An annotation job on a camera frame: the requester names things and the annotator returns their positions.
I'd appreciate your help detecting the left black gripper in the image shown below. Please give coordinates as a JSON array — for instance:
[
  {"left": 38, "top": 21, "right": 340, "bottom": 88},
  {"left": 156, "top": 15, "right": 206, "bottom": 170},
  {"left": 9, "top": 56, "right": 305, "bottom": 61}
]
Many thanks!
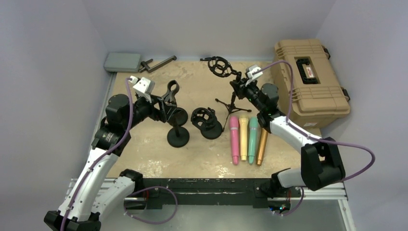
[{"left": 123, "top": 93, "right": 176, "bottom": 130}]

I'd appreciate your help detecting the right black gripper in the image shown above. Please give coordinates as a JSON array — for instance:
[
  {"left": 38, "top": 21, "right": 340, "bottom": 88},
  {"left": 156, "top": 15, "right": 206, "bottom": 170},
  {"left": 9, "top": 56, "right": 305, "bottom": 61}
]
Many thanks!
[{"left": 230, "top": 77, "right": 265, "bottom": 112}]

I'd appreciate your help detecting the clip round-base stand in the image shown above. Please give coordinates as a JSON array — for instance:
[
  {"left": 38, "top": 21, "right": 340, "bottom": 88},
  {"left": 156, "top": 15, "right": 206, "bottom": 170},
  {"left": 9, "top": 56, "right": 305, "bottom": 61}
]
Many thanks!
[
  {"left": 159, "top": 80, "right": 188, "bottom": 126},
  {"left": 167, "top": 108, "right": 190, "bottom": 148}
]

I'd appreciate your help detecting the black tripod shock-mount stand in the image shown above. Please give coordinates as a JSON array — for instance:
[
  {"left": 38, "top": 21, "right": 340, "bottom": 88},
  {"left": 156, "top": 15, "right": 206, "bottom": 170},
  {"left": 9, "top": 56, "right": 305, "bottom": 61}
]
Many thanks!
[{"left": 199, "top": 56, "right": 252, "bottom": 131}]

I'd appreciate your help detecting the pink microphone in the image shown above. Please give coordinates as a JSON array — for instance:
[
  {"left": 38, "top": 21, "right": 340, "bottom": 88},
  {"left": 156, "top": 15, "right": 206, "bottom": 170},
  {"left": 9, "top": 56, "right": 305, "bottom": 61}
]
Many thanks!
[{"left": 229, "top": 116, "right": 240, "bottom": 165}]

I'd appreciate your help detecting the yellow microphone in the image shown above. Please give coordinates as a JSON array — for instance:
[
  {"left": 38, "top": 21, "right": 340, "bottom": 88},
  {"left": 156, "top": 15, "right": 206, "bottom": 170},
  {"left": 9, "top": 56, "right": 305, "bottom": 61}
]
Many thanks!
[{"left": 239, "top": 115, "right": 249, "bottom": 161}]

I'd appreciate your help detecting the teal microphone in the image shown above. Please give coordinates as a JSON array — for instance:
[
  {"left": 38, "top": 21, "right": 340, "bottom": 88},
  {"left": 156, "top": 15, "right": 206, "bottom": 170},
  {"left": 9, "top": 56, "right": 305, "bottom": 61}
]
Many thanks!
[{"left": 248, "top": 117, "right": 258, "bottom": 164}]

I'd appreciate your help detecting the shock mount round-base stand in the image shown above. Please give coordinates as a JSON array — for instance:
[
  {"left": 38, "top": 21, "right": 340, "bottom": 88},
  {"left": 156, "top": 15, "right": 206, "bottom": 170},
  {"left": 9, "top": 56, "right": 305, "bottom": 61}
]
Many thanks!
[{"left": 191, "top": 107, "right": 222, "bottom": 140}]

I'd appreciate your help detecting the gold microphone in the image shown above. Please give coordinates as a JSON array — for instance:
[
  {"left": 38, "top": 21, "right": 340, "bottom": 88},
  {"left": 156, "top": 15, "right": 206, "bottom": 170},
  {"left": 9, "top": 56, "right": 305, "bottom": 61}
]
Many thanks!
[{"left": 256, "top": 128, "right": 268, "bottom": 166}]

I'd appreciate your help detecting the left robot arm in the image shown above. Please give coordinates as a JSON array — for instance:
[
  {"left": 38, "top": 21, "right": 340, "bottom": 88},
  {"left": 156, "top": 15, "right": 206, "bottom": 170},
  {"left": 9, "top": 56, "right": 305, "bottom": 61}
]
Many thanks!
[{"left": 44, "top": 90, "right": 178, "bottom": 231}]

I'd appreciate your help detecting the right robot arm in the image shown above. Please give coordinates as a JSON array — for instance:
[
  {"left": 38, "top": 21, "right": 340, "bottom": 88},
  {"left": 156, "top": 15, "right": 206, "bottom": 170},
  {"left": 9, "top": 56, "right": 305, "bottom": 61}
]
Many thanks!
[{"left": 230, "top": 78, "right": 345, "bottom": 196}]

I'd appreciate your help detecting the grey pouch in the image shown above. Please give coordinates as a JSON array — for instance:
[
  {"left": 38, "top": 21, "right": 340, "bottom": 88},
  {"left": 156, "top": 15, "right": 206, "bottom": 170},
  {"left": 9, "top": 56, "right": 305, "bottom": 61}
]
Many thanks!
[{"left": 103, "top": 52, "right": 141, "bottom": 73}]

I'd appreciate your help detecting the tan hard case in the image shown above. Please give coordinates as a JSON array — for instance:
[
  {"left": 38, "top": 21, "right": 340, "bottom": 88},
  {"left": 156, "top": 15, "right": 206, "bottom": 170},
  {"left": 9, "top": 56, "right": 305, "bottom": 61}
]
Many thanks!
[{"left": 270, "top": 39, "right": 351, "bottom": 128}]

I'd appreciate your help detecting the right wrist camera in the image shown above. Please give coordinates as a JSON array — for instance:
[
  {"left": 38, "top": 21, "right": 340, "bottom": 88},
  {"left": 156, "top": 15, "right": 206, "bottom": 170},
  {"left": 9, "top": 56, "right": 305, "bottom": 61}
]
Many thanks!
[{"left": 245, "top": 64, "right": 263, "bottom": 86}]

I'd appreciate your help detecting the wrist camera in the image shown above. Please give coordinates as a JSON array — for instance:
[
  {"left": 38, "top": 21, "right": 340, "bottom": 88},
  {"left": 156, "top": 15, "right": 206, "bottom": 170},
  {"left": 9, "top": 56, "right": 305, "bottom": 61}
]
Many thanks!
[
  {"left": 245, "top": 64, "right": 263, "bottom": 86},
  {"left": 129, "top": 76, "right": 155, "bottom": 103}
]

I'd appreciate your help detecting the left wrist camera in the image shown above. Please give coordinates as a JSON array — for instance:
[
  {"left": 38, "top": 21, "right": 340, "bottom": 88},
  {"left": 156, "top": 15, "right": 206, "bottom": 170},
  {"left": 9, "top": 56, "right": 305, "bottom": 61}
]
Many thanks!
[{"left": 129, "top": 76, "right": 155, "bottom": 103}]

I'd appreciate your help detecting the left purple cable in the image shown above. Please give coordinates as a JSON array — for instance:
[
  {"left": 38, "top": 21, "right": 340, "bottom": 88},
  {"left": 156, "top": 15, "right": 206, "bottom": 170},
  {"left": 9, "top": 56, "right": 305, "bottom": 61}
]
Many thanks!
[{"left": 60, "top": 78, "right": 135, "bottom": 231}]

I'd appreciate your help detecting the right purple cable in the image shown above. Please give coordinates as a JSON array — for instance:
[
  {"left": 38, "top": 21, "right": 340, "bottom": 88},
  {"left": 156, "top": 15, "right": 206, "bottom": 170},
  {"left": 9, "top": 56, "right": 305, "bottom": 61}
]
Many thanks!
[{"left": 253, "top": 60, "right": 376, "bottom": 183}]

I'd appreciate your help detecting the black mounting base rail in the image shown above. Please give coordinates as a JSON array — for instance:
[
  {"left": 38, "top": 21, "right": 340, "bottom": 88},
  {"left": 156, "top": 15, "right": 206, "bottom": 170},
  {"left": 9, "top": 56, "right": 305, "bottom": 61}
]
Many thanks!
[{"left": 125, "top": 178, "right": 301, "bottom": 210}]

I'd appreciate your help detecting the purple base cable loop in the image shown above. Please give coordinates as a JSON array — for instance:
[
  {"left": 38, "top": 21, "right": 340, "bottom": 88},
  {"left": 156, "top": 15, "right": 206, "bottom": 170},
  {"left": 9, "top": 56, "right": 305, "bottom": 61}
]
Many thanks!
[{"left": 123, "top": 185, "right": 178, "bottom": 225}]

